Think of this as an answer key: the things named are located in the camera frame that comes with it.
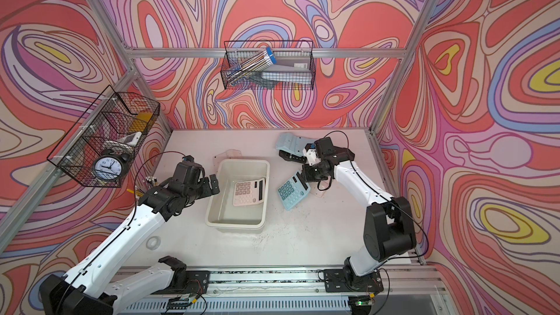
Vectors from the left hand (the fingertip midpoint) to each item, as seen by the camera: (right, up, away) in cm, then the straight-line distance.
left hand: (210, 184), depth 79 cm
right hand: (+36, 0, +8) cm, 37 cm away
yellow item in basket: (-25, +23, 0) cm, 34 cm away
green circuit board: (-9, -39, -7) cm, 41 cm away
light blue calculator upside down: (+32, +16, +29) cm, 47 cm away
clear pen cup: (-26, -2, +1) cm, 26 cm away
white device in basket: (-25, +16, -6) cm, 30 cm away
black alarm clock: (-28, +7, -11) cm, 31 cm away
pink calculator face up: (+12, -6, +14) cm, 20 cm away
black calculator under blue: (+30, +9, +26) cm, 41 cm away
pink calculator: (-6, +8, +28) cm, 30 cm away
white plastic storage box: (+2, -14, +7) cm, 16 cm away
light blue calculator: (+31, -4, +8) cm, 33 cm away
